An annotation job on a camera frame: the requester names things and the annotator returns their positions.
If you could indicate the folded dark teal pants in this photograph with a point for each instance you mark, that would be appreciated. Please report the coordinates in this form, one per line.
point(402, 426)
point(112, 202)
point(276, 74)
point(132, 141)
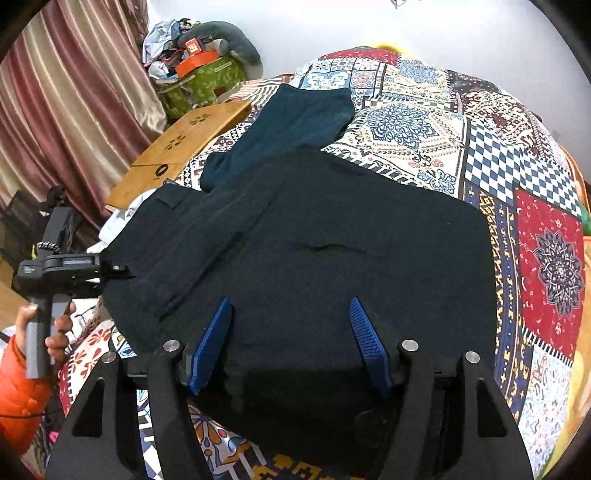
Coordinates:
point(293, 118)

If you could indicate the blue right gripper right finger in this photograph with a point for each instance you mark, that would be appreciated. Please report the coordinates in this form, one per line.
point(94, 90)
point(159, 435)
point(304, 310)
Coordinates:
point(374, 353)

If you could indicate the black pants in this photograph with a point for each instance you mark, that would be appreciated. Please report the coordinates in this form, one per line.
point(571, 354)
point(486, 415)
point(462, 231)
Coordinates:
point(290, 243)

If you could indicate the colourful patchwork bedspread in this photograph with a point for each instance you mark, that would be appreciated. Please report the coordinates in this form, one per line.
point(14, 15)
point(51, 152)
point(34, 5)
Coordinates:
point(132, 416)

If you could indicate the grey neck pillow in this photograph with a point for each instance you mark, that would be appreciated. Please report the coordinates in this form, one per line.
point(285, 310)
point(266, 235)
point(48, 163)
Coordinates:
point(224, 38)

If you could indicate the pink striped curtain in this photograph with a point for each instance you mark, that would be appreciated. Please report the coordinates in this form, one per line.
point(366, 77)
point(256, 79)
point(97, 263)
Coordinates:
point(77, 107)

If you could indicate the yellow pillow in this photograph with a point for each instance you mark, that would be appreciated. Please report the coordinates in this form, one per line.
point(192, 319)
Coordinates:
point(389, 47)

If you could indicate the orange box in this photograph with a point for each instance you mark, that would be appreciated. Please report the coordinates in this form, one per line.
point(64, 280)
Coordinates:
point(195, 61)

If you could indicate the green patterned storage bag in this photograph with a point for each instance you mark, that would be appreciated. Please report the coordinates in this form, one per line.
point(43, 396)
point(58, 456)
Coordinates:
point(200, 87)

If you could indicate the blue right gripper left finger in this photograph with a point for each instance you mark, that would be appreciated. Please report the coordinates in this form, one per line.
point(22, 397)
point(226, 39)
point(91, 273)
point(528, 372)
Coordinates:
point(204, 355)

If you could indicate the orange jacket left sleeve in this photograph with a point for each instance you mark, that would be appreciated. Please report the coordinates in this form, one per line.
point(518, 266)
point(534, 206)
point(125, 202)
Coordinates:
point(22, 400)

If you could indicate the white cloth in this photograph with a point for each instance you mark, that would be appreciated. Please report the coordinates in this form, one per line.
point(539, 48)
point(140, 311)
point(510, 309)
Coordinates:
point(111, 229)

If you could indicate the wooden lap table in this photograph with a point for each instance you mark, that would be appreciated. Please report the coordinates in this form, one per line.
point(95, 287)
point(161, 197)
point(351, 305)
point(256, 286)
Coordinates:
point(166, 157)

